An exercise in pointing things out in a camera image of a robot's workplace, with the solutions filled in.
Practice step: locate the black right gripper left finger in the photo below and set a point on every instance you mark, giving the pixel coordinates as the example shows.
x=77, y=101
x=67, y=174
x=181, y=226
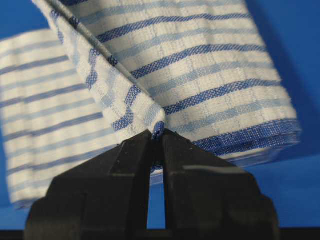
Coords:
x=105, y=198

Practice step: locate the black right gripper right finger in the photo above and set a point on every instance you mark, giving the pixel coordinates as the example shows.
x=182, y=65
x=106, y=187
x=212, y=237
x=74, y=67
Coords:
x=208, y=198

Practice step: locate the white blue striped towel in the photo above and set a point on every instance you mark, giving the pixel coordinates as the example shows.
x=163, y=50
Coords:
x=162, y=87

